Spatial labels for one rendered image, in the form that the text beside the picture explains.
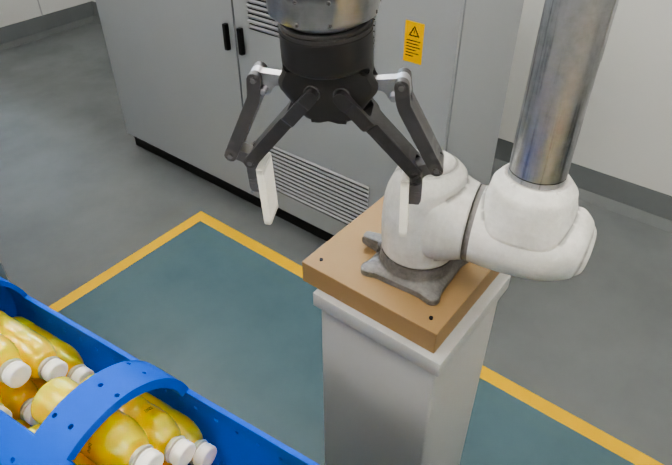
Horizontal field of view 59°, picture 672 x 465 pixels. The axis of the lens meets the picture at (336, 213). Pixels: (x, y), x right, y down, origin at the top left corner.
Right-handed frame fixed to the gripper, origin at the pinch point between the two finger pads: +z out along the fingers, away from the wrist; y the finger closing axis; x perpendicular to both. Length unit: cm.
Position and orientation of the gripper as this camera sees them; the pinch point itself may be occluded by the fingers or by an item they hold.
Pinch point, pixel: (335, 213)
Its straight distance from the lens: 59.3
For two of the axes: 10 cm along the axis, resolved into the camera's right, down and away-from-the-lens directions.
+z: 0.4, 7.6, 6.5
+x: 1.8, -6.4, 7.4
